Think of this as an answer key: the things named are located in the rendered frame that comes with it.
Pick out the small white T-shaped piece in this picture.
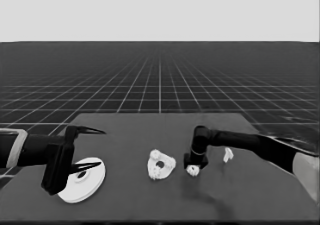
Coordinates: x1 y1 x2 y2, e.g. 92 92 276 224
222 147 235 164

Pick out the large thick white disc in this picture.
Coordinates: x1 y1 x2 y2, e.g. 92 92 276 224
57 156 107 204

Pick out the white round carrier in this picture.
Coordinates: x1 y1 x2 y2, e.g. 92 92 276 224
147 149 177 181

